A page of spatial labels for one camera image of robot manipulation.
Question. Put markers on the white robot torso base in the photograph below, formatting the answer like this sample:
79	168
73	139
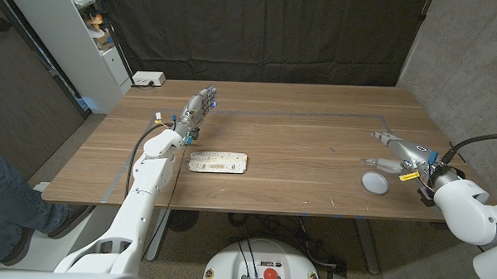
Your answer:
244	263

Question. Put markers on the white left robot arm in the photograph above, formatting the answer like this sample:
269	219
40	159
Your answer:
141	193

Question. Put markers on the yellow toy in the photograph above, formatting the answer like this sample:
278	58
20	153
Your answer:
95	22

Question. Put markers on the brown shoe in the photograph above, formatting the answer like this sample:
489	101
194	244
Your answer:
69	220
18	249

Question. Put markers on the white round jar lid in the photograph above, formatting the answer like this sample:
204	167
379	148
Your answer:
374	183

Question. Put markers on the white power outlet box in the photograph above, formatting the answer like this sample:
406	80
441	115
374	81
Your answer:
148	78

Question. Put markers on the black round floor base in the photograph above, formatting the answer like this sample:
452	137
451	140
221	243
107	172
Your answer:
182	220

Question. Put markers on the red emergency stop button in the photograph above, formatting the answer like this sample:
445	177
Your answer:
270	275

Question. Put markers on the black backdrop curtain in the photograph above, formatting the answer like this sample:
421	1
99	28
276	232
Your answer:
256	32

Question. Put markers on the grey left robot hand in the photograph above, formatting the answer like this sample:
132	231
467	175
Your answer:
195	110

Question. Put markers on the white floor platform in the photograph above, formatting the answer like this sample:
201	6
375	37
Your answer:
58	249

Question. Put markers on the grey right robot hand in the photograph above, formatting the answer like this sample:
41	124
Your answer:
409	155

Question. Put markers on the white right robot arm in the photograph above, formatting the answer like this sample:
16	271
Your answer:
469	213

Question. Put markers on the black backdrop stand pole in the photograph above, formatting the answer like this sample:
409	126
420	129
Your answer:
111	33

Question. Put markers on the grey table leg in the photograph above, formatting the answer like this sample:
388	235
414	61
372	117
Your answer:
159	236
367	247

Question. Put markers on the person leg in jeans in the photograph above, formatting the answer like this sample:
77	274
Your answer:
10	201

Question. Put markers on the white shelf cabinet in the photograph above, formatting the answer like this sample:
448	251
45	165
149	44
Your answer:
61	42

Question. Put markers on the cardboard box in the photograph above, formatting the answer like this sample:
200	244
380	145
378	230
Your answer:
105	40

